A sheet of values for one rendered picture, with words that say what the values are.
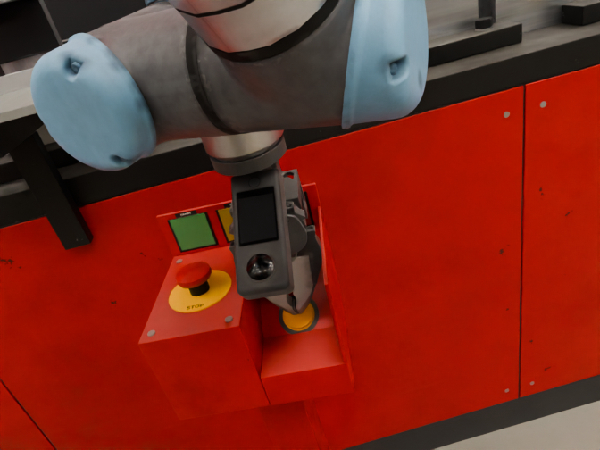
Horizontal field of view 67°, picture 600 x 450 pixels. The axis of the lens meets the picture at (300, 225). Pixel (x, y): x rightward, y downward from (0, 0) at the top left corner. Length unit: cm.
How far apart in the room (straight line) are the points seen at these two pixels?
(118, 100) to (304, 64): 11
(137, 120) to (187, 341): 27
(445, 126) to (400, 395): 59
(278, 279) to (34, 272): 53
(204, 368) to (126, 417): 54
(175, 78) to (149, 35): 3
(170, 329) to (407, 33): 37
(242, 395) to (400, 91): 39
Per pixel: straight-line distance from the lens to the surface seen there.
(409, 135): 74
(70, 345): 91
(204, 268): 51
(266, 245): 39
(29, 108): 58
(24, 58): 87
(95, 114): 28
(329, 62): 21
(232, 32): 19
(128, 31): 29
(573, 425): 134
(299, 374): 50
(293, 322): 54
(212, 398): 54
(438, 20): 85
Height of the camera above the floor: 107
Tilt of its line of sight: 29 degrees down
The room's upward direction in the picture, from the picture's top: 15 degrees counter-clockwise
